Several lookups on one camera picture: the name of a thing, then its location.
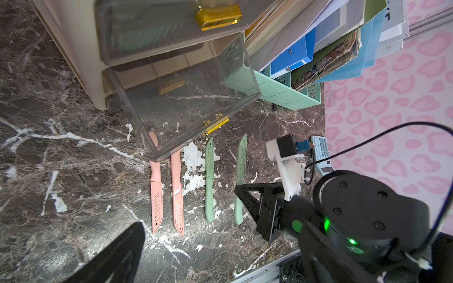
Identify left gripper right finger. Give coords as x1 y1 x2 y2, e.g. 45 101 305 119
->
298 222 377 283

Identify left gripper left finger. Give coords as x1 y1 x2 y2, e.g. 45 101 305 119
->
65 222 145 283

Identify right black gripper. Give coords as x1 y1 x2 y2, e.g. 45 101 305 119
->
234 182 303 242

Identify green knife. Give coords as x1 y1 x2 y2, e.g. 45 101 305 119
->
234 134 248 225
205 138 215 222

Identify pink knife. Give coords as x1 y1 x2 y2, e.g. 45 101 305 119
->
147 130 164 234
171 151 185 235

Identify drawer with gold handle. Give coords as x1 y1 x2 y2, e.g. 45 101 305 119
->
103 33 261 162
94 1 277 66

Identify beige desktop drawer organizer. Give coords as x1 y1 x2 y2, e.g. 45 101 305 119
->
29 0 280 111

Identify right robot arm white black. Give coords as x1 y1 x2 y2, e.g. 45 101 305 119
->
235 134 453 283

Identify grey blue calculator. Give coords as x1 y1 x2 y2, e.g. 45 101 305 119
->
310 136 335 176

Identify green file organizer rack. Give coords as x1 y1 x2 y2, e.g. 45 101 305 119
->
222 65 322 111

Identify blue folder in rack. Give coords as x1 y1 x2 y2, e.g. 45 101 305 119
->
270 28 316 79

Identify papers in rack left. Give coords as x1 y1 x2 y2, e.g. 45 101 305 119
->
245 0 348 71

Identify white book in rack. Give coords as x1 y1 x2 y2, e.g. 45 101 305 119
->
376 0 409 59

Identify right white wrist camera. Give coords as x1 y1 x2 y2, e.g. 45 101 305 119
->
265 134 311 202

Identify aluminium front rail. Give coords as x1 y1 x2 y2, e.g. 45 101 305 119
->
230 250 301 283

